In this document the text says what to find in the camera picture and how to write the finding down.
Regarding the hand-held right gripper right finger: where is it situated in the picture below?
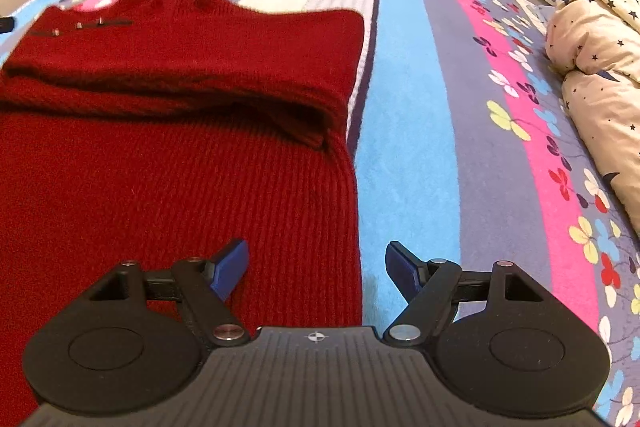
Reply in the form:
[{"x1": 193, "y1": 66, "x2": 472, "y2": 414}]
[{"x1": 383, "y1": 241, "x2": 547, "y2": 349}]

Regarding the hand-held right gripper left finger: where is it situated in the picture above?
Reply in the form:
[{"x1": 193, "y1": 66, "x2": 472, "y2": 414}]
[{"x1": 89, "y1": 238, "x2": 252, "y2": 349}]

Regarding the red knitted sweater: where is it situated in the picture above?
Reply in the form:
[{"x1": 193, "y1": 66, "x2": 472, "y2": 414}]
[{"x1": 0, "y1": 0, "x2": 367, "y2": 427}]

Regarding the floral striped blanket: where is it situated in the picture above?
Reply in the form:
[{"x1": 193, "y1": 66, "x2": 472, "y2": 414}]
[{"x1": 0, "y1": 0, "x2": 640, "y2": 427}]

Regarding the beige star-printed quilt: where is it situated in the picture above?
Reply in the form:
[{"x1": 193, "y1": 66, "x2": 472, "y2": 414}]
[{"x1": 544, "y1": 0, "x2": 640, "y2": 239}]

